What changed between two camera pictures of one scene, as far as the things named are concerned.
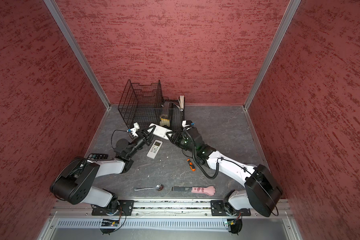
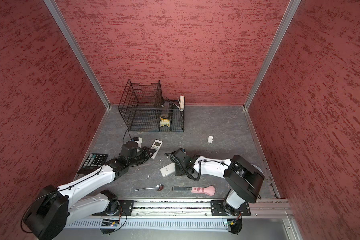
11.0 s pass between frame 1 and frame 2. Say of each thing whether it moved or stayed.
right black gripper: moved
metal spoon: stayed
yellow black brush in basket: stayed
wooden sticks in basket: stayed
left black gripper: moved
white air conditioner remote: stayed
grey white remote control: moved
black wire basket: stayed
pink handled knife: stayed
